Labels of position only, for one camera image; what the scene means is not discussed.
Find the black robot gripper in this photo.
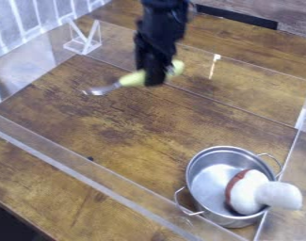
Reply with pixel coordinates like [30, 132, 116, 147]
[136, 0, 189, 87]

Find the green handled metal spoon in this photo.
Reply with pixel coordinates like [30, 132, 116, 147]
[82, 59, 186, 96]

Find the black bar on table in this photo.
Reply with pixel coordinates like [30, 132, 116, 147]
[197, 4, 279, 30]

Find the silver metal pot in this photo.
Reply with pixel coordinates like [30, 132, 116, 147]
[174, 146, 284, 229]

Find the clear acrylic barrier panel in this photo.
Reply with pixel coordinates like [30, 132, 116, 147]
[0, 116, 248, 241]

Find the white plush mushroom toy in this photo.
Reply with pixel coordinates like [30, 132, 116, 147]
[225, 169, 305, 217]

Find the clear acrylic triangle bracket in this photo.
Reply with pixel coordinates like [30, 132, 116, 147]
[64, 20, 102, 56]

